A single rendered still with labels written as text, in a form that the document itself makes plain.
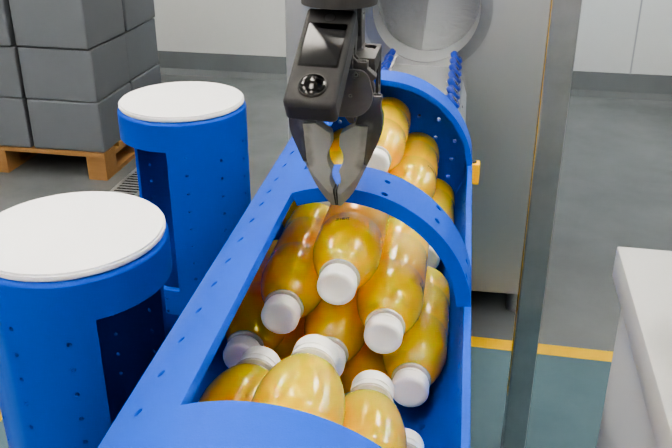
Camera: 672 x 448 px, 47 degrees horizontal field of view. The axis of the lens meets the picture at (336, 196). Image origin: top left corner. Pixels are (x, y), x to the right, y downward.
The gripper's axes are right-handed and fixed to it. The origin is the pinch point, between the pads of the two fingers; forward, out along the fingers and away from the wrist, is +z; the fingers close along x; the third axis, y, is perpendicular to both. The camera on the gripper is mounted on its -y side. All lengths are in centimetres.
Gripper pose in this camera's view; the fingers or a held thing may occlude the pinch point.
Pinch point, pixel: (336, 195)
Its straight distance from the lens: 77.9
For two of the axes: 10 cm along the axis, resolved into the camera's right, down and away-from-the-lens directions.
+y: 1.6, -4.1, 9.0
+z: 0.0, 9.1, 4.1
